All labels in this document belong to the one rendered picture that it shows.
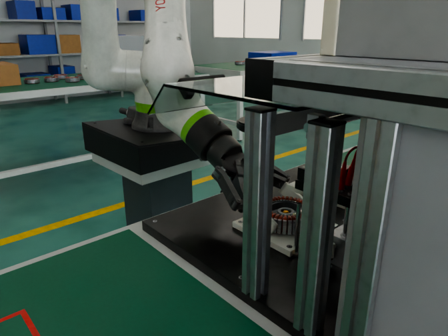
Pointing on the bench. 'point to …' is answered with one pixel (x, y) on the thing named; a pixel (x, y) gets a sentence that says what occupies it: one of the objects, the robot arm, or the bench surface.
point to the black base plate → (166, 223)
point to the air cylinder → (339, 247)
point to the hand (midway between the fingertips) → (285, 213)
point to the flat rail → (296, 119)
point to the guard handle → (201, 78)
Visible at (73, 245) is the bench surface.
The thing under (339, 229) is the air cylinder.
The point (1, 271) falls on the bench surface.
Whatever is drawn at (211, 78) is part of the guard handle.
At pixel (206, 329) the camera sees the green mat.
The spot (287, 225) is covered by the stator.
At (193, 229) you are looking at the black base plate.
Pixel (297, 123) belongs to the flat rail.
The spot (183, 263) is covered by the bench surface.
